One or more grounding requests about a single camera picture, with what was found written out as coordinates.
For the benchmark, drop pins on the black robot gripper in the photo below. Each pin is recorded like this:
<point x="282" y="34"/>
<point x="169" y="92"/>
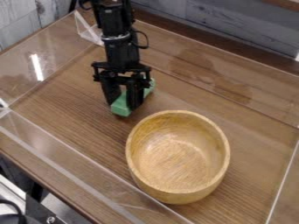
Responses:
<point x="124" y="69"/>

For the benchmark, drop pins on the green rectangular block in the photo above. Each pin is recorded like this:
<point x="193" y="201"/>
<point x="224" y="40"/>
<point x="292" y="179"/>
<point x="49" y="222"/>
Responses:
<point x="120" y="107"/>

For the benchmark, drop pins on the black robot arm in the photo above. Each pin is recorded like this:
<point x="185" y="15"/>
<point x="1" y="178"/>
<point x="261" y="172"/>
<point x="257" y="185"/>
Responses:
<point x="116" y="18"/>

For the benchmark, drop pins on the brown wooden bowl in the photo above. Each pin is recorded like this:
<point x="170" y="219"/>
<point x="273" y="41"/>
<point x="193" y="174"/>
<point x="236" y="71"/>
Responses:
<point x="178" y="156"/>

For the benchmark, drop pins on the clear acrylic corner bracket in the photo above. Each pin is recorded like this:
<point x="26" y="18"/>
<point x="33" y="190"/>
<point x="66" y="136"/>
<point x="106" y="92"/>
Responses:
<point x="89" y="32"/>

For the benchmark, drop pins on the black metal bracket with screw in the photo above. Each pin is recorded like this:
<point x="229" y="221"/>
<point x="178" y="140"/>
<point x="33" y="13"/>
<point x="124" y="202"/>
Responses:
<point x="38" y="214"/>

